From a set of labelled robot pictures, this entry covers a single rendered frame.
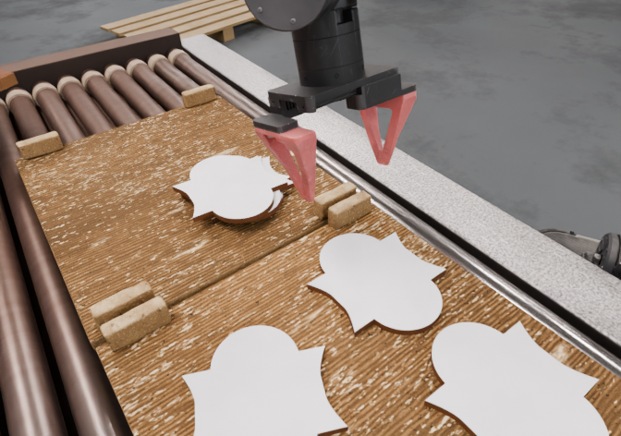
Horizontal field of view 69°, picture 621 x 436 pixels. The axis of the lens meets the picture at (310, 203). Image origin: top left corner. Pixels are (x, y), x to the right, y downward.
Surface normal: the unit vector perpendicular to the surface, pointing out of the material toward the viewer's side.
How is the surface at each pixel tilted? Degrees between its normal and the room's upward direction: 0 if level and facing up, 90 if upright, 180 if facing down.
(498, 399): 0
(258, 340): 0
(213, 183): 0
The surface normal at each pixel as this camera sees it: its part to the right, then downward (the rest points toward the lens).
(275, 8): -0.23, 0.46
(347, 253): -0.04, -0.78
